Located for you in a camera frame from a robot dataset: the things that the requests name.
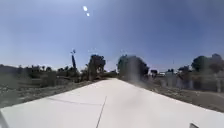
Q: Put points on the dark leafy tree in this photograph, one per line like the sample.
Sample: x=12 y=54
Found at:
x=96 y=65

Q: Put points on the large dark tree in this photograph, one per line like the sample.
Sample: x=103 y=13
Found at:
x=131 y=68

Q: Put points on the tall palm tree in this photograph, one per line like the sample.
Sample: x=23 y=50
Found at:
x=73 y=61

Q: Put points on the pale concrete pavement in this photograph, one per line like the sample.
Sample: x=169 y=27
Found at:
x=126 y=106

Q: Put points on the row of bushes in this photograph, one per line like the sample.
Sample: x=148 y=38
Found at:
x=36 y=75

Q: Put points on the pale fence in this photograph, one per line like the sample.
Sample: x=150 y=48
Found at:
x=186 y=82

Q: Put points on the group of dark trees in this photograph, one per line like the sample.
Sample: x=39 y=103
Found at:
x=208 y=65

